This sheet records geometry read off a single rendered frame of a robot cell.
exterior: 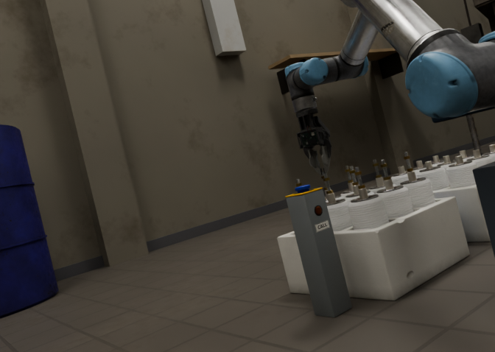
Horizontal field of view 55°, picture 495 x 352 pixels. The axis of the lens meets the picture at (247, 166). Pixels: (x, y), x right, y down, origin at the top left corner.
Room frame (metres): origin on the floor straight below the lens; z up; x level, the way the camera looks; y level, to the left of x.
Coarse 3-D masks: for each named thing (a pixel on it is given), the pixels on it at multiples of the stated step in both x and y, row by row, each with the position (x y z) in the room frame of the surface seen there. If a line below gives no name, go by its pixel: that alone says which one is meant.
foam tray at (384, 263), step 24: (408, 216) 1.27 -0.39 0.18; (432, 216) 1.33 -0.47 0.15; (456, 216) 1.40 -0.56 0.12; (288, 240) 1.44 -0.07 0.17; (336, 240) 1.29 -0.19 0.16; (360, 240) 1.23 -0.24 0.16; (384, 240) 1.19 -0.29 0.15; (408, 240) 1.25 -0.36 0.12; (432, 240) 1.31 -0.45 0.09; (456, 240) 1.38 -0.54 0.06; (288, 264) 1.47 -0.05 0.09; (360, 264) 1.24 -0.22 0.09; (384, 264) 1.18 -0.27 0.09; (408, 264) 1.23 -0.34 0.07; (432, 264) 1.30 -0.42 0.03; (360, 288) 1.26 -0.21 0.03; (384, 288) 1.20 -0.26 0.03; (408, 288) 1.22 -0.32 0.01
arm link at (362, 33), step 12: (360, 12) 1.25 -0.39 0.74; (360, 24) 1.27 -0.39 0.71; (372, 24) 1.26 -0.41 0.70; (348, 36) 1.34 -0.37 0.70; (360, 36) 1.30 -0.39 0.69; (372, 36) 1.30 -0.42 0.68; (348, 48) 1.36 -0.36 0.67; (360, 48) 1.34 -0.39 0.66; (336, 60) 1.42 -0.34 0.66; (348, 60) 1.39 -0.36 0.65; (360, 60) 1.39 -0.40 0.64; (348, 72) 1.43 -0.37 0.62; (360, 72) 1.45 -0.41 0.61
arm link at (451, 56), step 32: (352, 0) 1.03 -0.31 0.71; (384, 0) 0.94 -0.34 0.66; (384, 32) 0.94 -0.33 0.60; (416, 32) 0.87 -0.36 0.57; (448, 32) 0.83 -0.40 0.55; (416, 64) 0.82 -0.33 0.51; (448, 64) 0.77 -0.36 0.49; (480, 64) 0.78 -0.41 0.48; (416, 96) 0.85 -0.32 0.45; (448, 96) 0.78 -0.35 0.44; (480, 96) 0.79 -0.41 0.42
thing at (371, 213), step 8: (368, 200) 1.24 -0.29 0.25; (376, 200) 1.24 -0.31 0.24; (352, 208) 1.26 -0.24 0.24; (360, 208) 1.25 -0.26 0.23; (368, 208) 1.24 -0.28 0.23; (376, 208) 1.24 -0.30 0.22; (384, 208) 1.26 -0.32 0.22; (352, 216) 1.27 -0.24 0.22; (360, 216) 1.25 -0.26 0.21; (368, 216) 1.24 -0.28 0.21; (376, 216) 1.24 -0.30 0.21; (384, 216) 1.25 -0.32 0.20; (360, 224) 1.25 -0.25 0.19; (368, 224) 1.24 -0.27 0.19; (376, 224) 1.24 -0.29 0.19; (384, 224) 1.25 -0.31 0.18
